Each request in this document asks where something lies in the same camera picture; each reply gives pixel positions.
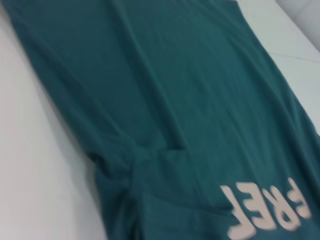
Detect teal shirt with FREE print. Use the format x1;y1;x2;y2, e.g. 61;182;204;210
4;0;320;240

